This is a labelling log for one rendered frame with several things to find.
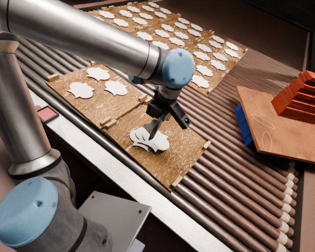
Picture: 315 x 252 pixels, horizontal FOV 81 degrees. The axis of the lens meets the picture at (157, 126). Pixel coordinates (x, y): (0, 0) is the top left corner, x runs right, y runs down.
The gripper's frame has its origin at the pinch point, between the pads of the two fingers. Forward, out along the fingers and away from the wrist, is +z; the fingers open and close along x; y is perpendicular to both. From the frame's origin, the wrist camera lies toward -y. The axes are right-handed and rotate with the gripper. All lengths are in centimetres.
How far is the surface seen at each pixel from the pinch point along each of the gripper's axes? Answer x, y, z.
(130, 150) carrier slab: 10.8, 6.2, 9.1
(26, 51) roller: -4, 94, 11
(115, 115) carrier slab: -0.4, 23.9, 9.1
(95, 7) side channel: -89, 123, 9
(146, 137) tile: 2.1, 4.2, 6.4
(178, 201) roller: 16.0, -22.4, 11.1
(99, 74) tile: -18, 51, 8
